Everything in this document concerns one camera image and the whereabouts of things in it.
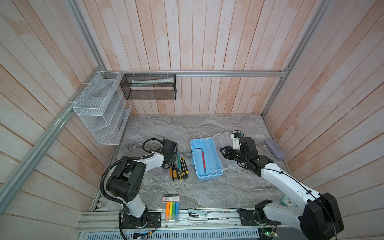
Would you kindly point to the teal handled tool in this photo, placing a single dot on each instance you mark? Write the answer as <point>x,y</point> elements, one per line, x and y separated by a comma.
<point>179,163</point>

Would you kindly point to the highlighter marker pack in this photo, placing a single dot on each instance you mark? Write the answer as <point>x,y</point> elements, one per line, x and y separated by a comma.
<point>172,202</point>

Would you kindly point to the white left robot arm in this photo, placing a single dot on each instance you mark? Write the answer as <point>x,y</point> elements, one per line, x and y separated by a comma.
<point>122,180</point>

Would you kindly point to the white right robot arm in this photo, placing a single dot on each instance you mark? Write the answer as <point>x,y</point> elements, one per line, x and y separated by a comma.
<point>318,216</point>

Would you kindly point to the aluminium mounting rail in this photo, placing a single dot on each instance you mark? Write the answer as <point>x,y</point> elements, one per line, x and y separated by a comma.
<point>107,221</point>

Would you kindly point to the red handled tool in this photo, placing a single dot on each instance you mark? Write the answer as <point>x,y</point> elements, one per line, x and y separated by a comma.
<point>203,158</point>

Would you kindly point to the white wire mesh shelf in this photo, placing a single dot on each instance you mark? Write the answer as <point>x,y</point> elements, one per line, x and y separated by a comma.
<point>103,109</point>

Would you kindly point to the yellow black utility knife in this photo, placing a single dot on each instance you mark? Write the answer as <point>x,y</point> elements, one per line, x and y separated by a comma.
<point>184,170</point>

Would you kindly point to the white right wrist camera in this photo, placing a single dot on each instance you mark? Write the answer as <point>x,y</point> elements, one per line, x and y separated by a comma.
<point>236,136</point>

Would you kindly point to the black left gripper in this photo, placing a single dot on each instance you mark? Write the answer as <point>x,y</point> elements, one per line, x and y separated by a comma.
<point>173,157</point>

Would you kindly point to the black wire mesh basket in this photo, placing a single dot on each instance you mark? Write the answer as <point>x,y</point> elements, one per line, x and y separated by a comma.
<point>149,87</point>

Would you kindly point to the blue clear-lid tool box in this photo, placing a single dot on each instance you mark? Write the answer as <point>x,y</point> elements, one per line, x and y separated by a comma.
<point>216,164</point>

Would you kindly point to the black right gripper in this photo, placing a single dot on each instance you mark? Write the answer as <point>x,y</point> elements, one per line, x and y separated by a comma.
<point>228,150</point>

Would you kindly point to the yellow black screwdriver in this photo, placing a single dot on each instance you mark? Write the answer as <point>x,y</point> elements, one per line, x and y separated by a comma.
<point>179,176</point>

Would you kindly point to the small clock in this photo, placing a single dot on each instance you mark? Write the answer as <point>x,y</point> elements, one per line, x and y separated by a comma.
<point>288,202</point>

